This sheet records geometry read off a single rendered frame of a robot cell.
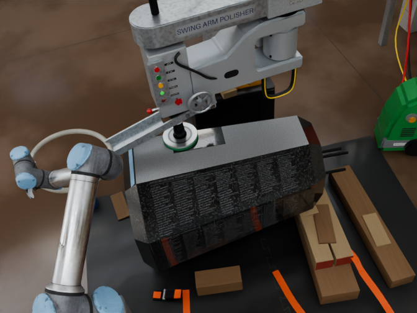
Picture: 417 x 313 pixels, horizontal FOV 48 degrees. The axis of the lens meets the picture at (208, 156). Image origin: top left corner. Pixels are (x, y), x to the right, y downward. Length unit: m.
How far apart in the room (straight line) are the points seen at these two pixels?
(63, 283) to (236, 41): 1.43
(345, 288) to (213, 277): 0.83
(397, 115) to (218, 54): 1.71
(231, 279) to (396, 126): 1.70
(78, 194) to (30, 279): 1.82
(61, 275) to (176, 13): 1.27
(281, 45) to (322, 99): 1.82
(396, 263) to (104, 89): 3.04
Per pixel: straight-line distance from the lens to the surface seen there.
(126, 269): 3.43
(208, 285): 3.14
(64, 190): 2.65
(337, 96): 4.43
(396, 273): 3.29
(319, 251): 3.13
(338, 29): 5.24
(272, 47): 2.64
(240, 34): 2.50
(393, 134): 3.87
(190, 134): 2.86
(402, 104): 3.71
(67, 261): 1.91
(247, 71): 2.61
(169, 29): 2.27
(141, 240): 2.82
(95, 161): 1.92
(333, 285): 3.15
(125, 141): 2.81
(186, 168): 2.73
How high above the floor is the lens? 2.96
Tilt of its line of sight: 49 degrees down
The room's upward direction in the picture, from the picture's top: 8 degrees counter-clockwise
